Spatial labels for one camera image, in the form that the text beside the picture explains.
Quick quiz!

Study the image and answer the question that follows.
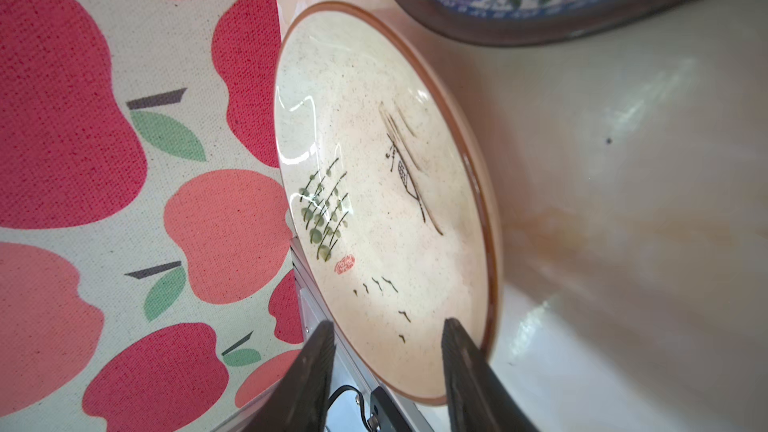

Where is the cream plate brown rim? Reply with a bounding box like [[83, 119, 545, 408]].
[[274, 1, 503, 405]]

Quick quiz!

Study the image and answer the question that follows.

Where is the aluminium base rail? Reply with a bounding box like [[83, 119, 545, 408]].
[[209, 239, 436, 432]]

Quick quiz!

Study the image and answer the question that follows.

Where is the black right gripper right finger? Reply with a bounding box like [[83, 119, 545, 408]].
[[441, 318, 537, 432]]

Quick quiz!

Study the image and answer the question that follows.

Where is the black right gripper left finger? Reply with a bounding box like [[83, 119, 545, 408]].
[[243, 320, 336, 432]]

